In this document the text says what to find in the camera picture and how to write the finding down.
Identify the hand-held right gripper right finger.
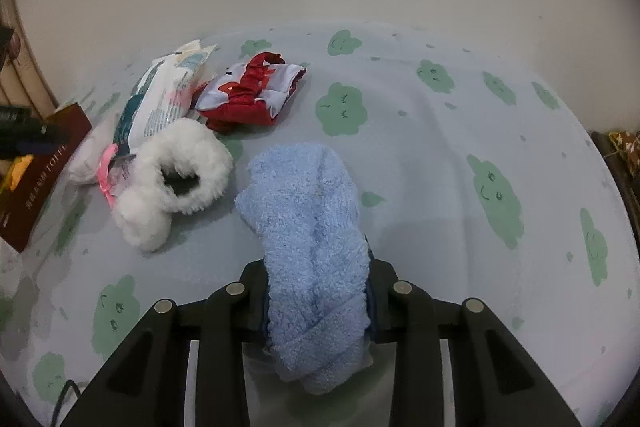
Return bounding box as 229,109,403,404
366,258,583,427

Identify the red and white cloth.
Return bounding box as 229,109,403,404
194,52,308,132

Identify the black cable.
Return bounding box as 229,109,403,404
54,379,84,427

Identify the pink ribbon packet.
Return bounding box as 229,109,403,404
99,144,132,208

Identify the light blue fluffy towel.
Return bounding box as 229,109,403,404
235,143,374,395

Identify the white teal wet wipes packet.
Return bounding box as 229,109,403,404
112,40,219,156

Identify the maroon tin box gold interior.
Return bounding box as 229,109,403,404
0,103,94,254

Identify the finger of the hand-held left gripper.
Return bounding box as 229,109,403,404
0,105,57,158

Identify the beige wooden headboard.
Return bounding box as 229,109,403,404
0,0,57,118

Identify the brown patterned cloth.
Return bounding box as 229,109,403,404
590,130,640,178

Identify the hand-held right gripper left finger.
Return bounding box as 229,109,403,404
60,259,269,427

